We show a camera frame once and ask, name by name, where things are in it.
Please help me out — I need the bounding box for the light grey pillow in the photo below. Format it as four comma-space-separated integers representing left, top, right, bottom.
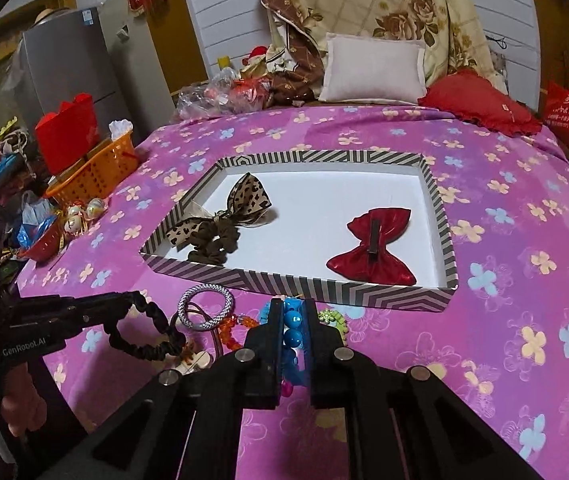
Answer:
319, 34, 427, 104

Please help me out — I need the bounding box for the person's left hand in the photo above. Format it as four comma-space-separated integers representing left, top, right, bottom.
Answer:
0, 364, 47, 437

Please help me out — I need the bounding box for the striped black white box tray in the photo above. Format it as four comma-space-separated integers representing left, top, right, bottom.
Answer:
139, 150, 459, 312

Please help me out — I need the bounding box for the brown patterned blanket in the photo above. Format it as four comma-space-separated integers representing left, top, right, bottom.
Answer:
260, 0, 325, 105

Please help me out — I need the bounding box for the blue bead bracelet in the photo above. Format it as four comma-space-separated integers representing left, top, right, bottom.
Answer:
256, 296, 316, 396

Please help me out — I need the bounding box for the red satin bow clip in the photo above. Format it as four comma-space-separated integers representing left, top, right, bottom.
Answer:
326, 207, 417, 286

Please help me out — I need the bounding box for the red gift bag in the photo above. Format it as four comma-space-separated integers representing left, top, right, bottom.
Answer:
35, 92, 100, 174

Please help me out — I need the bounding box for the white gold ornament ball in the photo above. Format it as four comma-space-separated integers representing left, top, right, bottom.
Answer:
84, 197, 108, 222

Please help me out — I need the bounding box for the clear plastic bag of items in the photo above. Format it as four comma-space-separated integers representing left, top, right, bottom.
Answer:
172, 67, 271, 122

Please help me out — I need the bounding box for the orange plastic basket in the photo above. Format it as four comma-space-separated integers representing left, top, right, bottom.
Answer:
44, 129, 140, 208

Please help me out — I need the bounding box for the grey refrigerator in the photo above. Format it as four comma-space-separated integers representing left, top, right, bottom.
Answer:
4, 6, 132, 139

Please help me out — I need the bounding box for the red cushion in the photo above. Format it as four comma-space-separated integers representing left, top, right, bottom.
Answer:
418, 68, 542, 136

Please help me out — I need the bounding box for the beige floral quilt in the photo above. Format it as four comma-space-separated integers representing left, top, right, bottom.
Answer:
292, 0, 506, 91

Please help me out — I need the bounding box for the black scrunchie hair tie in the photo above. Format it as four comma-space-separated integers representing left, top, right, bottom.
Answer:
102, 289, 188, 362

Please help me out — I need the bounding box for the small red bowl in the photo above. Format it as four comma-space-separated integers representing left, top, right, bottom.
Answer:
18, 214, 64, 263

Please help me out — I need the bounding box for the orange bead bracelet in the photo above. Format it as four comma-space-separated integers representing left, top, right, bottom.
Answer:
216, 313, 261, 352

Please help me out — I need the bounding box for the pink floral bed sheet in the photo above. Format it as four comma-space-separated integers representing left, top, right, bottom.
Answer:
19, 106, 569, 479

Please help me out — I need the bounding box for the silver braided hair tie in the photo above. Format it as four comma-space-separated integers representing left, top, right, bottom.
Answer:
177, 283, 237, 332

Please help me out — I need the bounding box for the dark brown thin hair tie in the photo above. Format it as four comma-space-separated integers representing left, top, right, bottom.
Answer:
183, 301, 226, 356

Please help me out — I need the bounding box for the leopard bow brown scrunchie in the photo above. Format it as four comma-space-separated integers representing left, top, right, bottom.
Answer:
166, 172, 271, 266

